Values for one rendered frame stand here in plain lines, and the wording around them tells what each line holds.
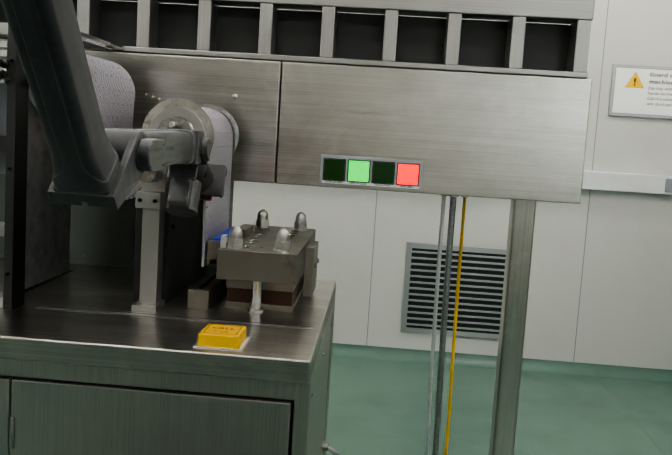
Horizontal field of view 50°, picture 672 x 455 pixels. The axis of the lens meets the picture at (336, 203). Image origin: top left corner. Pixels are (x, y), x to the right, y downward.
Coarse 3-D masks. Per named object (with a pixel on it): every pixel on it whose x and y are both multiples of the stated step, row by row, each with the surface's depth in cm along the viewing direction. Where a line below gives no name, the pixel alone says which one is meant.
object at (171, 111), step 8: (160, 112) 146; (168, 112) 146; (176, 112) 146; (184, 112) 145; (192, 112) 145; (160, 120) 146; (192, 120) 146; (200, 120) 145; (152, 128) 146; (200, 128) 146
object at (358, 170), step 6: (354, 162) 177; (360, 162) 177; (366, 162) 177; (354, 168) 177; (360, 168) 177; (366, 168) 177; (348, 174) 177; (354, 174) 177; (360, 174) 177; (366, 174) 177; (348, 180) 177; (354, 180) 177; (360, 180) 177; (366, 180) 177
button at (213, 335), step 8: (208, 328) 126; (216, 328) 126; (224, 328) 127; (232, 328) 127; (240, 328) 127; (200, 336) 123; (208, 336) 123; (216, 336) 122; (224, 336) 122; (232, 336) 122; (240, 336) 124; (200, 344) 123; (208, 344) 123; (216, 344) 123; (224, 344) 122; (232, 344) 122; (240, 344) 124
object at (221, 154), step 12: (216, 144) 154; (228, 144) 166; (216, 156) 154; (228, 156) 166; (228, 168) 167; (228, 180) 168; (228, 192) 169; (204, 204) 148; (216, 204) 158; (228, 204) 170; (204, 216) 148; (216, 216) 158
